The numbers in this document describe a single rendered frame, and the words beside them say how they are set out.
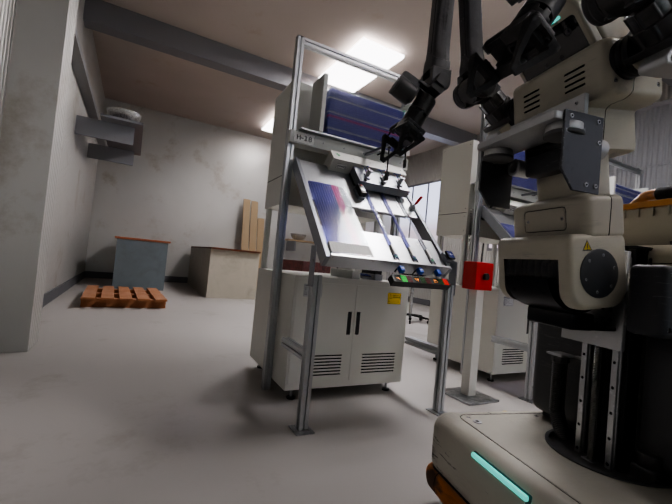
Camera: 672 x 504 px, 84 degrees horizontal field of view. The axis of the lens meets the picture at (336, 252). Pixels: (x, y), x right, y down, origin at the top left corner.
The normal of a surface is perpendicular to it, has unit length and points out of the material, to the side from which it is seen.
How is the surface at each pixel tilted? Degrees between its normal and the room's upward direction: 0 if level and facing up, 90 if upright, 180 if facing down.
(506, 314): 90
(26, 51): 90
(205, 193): 90
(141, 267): 90
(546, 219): 98
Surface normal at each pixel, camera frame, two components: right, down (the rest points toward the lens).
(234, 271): 0.48, 0.02
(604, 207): 0.27, 0.00
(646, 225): -0.96, -0.06
